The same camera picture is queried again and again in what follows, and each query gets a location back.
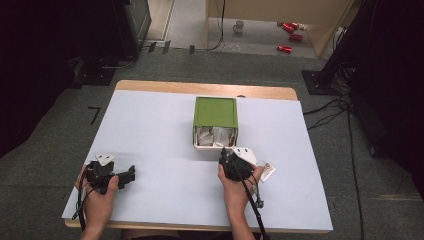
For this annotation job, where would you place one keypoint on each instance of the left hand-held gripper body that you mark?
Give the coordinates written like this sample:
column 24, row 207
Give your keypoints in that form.
column 100, row 172

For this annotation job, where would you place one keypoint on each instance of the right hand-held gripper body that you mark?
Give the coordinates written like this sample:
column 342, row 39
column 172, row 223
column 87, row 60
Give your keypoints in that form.
column 237, row 169

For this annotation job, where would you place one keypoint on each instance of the white printed sachet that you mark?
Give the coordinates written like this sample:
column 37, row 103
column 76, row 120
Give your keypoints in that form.
column 269, row 172
column 204, row 136

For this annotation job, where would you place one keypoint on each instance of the white box with green lid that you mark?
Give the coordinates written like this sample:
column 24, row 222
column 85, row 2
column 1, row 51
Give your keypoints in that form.
column 215, row 111

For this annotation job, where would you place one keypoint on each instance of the person's right hand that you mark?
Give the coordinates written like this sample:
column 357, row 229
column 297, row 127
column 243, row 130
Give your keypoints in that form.
column 236, row 196

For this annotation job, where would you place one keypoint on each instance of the person's left hand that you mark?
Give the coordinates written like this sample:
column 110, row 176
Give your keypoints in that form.
column 98, row 208

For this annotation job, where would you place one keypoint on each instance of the white paper sheet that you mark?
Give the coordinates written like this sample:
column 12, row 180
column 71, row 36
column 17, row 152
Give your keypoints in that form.
column 150, row 133

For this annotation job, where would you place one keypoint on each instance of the wooden table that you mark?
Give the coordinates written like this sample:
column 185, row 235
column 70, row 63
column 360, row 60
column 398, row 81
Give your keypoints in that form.
column 200, row 87

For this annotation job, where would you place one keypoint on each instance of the person's lap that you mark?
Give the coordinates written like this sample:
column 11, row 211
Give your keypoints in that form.
column 186, row 237

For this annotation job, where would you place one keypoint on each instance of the black stand base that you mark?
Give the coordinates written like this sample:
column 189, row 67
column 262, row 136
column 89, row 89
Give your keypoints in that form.
column 95, row 75

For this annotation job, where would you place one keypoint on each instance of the black tape strip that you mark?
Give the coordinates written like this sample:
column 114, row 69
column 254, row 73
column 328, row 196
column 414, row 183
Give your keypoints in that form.
column 166, row 47
column 152, row 47
column 191, row 49

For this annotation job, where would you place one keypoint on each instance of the red can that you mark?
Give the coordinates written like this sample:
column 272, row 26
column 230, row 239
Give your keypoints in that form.
column 284, row 49
column 289, row 26
column 295, row 37

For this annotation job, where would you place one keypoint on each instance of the black curtain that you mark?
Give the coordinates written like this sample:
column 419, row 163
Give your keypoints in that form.
column 393, row 83
column 40, row 66

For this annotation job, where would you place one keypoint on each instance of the grey mug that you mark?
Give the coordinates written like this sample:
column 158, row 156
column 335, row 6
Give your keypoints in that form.
column 238, row 26

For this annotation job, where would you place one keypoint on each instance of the dark monitor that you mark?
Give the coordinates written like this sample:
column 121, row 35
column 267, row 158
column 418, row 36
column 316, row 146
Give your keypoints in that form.
column 133, row 26

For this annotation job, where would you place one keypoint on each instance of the wooden shelf unit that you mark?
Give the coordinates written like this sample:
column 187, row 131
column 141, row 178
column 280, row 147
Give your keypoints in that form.
column 266, row 8

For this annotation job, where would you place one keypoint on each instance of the black stand with base plate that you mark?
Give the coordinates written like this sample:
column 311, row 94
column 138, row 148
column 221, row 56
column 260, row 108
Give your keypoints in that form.
column 321, row 81

